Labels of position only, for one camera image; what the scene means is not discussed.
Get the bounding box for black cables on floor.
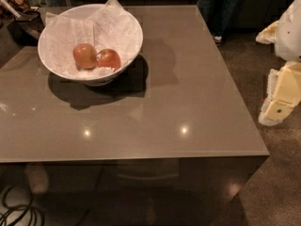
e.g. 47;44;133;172
0;186;45;226

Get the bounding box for white bowl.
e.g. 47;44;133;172
37;3;144;87

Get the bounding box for yellowish red apple left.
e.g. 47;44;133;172
72;43;97;70

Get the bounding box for white shoe under table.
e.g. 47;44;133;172
24;163;49;195

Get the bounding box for dark bag with handle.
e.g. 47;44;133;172
8;11;44;46

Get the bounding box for white paper liner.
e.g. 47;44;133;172
43;0;142;79

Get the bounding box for person legs in jeans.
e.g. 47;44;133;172
197;0;239;46

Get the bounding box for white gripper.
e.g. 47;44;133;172
256;0;301;126

